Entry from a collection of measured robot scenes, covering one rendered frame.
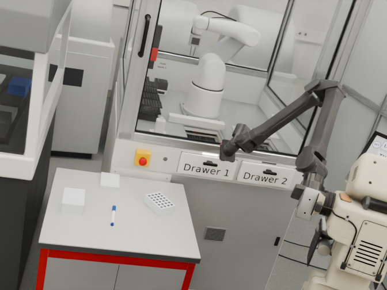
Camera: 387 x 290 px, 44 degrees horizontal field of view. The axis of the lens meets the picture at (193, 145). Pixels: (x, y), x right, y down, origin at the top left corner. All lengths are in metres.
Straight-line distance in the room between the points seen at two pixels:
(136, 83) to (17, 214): 0.80
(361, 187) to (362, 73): 2.59
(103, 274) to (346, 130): 2.75
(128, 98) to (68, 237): 0.71
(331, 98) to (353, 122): 2.22
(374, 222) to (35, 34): 1.35
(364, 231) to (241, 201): 1.05
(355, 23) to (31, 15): 1.41
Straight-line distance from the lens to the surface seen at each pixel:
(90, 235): 1.93
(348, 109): 4.21
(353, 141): 4.12
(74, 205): 2.00
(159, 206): 2.11
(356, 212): 1.61
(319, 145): 1.79
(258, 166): 2.45
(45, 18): 1.89
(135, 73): 2.19
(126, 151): 2.33
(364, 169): 1.64
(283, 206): 2.64
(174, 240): 1.99
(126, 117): 2.26
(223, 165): 2.40
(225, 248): 2.71
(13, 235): 2.40
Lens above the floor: 1.89
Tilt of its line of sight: 23 degrees down
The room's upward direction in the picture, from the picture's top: 14 degrees clockwise
